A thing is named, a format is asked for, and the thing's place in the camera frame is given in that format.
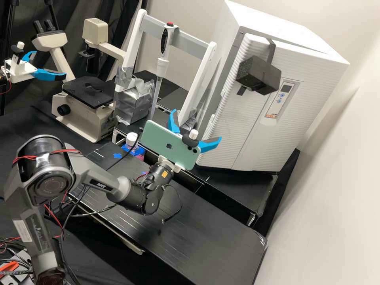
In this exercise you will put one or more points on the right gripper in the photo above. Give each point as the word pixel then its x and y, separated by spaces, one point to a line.
pixel 178 168

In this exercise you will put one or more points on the right wrist camera phone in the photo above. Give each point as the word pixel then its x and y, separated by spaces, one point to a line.
pixel 166 142

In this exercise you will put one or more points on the white incubator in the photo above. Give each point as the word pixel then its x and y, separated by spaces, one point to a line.
pixel 231 26

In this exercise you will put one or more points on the blue bottle holder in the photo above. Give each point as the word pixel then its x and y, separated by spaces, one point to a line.
pixel 139 153

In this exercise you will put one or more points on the pipette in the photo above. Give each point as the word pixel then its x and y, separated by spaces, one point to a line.
pixel 165 38

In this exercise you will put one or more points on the black platform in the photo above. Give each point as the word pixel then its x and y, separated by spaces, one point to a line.
pixel 170 95
pixel 193 237
pixel 237 193

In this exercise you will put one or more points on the cream microscope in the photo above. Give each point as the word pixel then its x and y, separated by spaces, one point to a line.
pixel 86 110

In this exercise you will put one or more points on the left phone holder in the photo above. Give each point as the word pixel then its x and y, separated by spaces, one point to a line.
pixel 20 45

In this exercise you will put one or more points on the white pipette stand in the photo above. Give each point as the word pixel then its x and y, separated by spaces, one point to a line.
pixel 190 40

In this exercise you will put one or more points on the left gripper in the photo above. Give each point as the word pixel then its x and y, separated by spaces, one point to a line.
pixel 20 71

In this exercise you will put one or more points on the black tray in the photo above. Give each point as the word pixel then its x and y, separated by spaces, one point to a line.
pixel 101 157

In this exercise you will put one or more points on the small bottle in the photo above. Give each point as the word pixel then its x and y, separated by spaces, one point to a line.
pixel 131 139

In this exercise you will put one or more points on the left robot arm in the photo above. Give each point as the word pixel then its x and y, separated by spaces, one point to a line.
pixel 2 76

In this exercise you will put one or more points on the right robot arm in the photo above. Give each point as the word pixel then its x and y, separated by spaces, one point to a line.
pixel 98 184

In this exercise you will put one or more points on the incubator door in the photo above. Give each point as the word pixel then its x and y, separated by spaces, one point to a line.
pixel 252 124

